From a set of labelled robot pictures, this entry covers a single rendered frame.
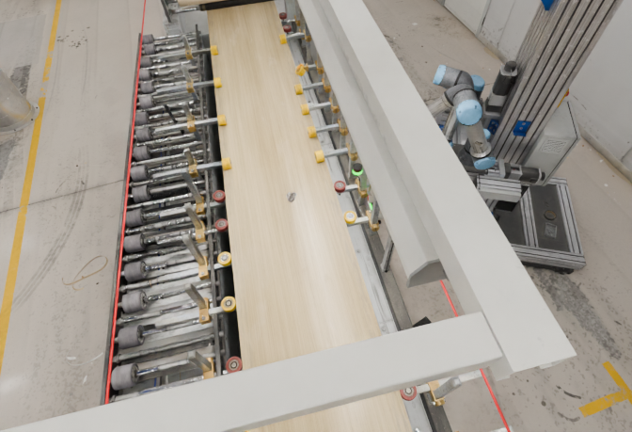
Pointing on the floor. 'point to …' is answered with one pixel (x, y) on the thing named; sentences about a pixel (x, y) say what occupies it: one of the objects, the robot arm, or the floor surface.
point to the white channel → (369, 81)
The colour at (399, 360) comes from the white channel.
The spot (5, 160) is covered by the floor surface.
